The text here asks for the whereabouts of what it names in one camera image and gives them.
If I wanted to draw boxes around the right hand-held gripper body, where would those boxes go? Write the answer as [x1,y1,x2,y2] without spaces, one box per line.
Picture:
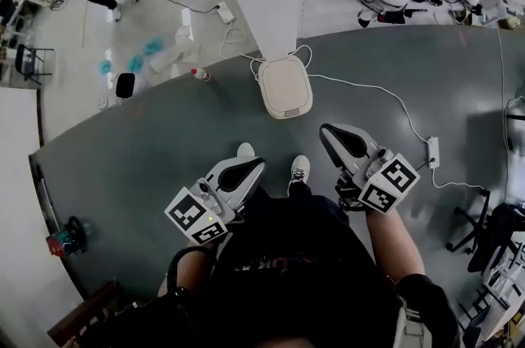
[319,122,422,215]

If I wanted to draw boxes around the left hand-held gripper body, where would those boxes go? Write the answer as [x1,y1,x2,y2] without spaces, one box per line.
[164,155,268,247]

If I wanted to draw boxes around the white trash bin with lid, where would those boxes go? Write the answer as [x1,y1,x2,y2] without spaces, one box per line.
[257,54,314,121]

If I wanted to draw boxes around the person's left forearm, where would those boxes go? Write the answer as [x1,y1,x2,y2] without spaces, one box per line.
[157,244,215,298]

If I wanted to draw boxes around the person's right forearm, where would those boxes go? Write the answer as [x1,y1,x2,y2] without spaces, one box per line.
[363,204,427,284]

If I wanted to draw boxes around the white power strip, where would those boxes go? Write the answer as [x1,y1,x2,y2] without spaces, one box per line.
[426,136,441,169]
[215,1,235,25]

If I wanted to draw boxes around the person's white right shoe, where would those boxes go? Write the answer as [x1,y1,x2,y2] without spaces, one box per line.
[287,154,312,196]

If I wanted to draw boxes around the person's black clothing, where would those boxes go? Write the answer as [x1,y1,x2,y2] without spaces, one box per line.
[102,181,460,348]

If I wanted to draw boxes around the black office chair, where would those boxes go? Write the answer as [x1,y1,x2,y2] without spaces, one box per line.
[445,188,525,274]

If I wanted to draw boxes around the clear bottle with red cap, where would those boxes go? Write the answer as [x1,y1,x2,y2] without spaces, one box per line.
[189,67,212,84]

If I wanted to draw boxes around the red and teal container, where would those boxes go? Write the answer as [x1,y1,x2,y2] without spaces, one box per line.
[45,216,98,258]

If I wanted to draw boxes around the crumpled white paper sheets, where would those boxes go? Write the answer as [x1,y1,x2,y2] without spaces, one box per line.
[148,25,202,79]

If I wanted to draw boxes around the brown wooden furniture piece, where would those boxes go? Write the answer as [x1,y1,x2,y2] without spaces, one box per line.
[46,279,126,348]

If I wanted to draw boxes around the black folding chair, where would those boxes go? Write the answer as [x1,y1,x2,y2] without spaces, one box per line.
[15,43,56,87]

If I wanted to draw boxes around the thin white cable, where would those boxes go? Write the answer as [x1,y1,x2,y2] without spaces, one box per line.
[431,167,491,192]

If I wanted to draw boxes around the long white power cable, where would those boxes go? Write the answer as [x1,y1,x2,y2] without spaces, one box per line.
[286,43,431,144]

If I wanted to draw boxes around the looped white cable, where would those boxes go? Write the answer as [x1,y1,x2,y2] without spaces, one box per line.
[218,20,266,63]

